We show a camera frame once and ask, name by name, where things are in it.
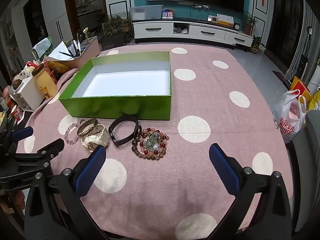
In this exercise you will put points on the yellow bear packet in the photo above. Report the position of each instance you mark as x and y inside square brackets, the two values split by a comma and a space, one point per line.
[46, 85]

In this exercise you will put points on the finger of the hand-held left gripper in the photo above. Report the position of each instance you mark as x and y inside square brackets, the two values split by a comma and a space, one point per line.
[51, 147]
[23, 133]

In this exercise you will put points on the small alarm clock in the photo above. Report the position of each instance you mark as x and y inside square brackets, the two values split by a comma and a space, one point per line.
[236, 26]

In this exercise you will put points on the yellow paper bag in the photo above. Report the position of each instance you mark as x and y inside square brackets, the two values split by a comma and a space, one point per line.
[297, 85]

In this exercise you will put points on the small white display device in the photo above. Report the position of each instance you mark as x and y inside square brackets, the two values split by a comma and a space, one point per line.
[212, 19]

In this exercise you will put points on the tall potted plant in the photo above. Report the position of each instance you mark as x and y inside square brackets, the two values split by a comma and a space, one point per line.
[248, 26]

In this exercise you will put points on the yellow and white box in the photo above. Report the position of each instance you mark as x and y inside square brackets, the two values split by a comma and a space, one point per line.
[226, 20]

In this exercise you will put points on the red and white cup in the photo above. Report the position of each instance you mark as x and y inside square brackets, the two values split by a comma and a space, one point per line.
[17, 113]

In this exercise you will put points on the metal bangle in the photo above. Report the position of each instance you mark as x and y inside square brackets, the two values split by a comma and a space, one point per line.
[81, 130]

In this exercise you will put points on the green and white packet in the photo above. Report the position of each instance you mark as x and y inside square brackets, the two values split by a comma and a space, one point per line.
[41, 47]

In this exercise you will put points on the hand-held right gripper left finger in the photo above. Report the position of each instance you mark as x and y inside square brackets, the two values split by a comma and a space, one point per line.
[91, 170]

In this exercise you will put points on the person's left hand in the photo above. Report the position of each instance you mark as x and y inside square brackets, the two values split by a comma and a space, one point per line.
[18, 202]

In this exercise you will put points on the grey chair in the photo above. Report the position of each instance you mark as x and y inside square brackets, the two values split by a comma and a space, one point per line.
[307, 155]

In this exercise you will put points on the brown round dessert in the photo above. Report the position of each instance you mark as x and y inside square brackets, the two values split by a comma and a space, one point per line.
[18, 84]

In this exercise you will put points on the black pencil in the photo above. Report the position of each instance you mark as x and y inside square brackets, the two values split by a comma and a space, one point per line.
[66, 54]

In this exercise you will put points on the small potted plant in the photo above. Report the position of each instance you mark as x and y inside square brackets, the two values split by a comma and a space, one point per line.
[256, 45]

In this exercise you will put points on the bushy potted plant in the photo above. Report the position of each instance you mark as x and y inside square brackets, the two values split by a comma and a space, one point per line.
[115, 27]

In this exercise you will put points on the white plastic shopping bag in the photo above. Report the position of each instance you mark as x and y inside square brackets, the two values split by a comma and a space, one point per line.
[287, 120]

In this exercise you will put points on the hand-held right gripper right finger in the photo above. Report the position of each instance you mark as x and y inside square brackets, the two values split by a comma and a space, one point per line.
[223, 167]

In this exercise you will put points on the white television cabinet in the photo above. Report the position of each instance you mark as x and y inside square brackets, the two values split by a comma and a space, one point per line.
[207, 31]

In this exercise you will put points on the green cardboard box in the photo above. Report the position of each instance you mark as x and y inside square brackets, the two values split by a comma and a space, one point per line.
[115, 107]

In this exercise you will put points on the white paper sheet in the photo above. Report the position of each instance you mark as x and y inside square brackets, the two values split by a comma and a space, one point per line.
[58, 52]

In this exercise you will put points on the black wrist watch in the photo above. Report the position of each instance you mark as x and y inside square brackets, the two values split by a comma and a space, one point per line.
[111, 135]

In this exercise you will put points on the yellow ornament on stick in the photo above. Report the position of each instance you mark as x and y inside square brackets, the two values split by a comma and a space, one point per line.
[85, 30]

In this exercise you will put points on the green jade pendant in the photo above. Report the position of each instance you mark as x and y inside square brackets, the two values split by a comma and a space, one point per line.
[151, 141]

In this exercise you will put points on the white carton box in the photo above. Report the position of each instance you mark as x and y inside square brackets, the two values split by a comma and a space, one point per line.
[28, 93]

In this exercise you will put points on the pink desk organizer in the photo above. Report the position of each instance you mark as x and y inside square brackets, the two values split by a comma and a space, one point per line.
[91, 51]

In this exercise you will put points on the blue and red card stands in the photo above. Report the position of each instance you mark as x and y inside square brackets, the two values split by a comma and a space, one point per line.
[168, 14]

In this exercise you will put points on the cream wrist watch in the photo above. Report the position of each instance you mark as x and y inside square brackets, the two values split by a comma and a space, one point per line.
[94, 140]

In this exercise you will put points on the clear plastic storage bin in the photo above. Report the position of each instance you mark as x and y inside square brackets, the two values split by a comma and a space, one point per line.
[146, 12]

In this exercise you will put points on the pink polka dot tablecloth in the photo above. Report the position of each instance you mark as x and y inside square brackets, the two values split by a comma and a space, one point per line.
[195, 160]

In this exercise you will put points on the white power strip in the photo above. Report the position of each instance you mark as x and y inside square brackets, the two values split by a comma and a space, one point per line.
[202, 5]

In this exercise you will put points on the orange snack bag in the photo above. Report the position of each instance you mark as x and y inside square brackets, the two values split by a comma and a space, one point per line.
[57, 67]

